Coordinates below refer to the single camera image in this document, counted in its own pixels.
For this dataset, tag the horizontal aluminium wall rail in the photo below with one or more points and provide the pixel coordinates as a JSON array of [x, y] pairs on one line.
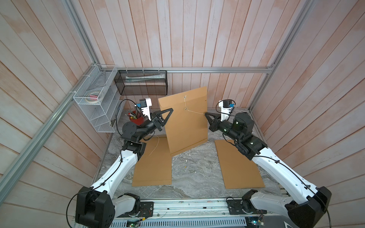
[[183, 70]]

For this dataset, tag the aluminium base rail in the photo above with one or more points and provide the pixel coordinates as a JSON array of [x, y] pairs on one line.
[[188, 209]]

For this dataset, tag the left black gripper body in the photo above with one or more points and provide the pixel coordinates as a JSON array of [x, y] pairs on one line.
[[156, 122]]

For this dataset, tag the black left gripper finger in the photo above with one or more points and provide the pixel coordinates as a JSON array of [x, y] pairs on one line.
[[166, 112], [166, 118]]

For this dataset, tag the tape roll on shelf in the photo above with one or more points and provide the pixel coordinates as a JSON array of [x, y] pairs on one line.
[[93, 97]]

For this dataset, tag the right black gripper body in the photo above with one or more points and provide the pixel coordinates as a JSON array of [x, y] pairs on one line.
[[219, 126]]

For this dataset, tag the brown kraft file bag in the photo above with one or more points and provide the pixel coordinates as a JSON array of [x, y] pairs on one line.
[[155, 166]]

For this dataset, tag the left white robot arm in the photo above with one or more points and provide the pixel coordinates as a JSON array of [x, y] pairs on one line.
[[114, 173]]

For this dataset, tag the red metal pencil bucket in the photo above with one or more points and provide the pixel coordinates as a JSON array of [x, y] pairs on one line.
[[136, 117]]

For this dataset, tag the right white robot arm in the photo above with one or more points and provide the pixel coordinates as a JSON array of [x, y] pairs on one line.
[[306, 203]]

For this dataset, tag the black mesh wall basket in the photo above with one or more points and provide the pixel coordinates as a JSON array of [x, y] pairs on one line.
[[142, 82]]

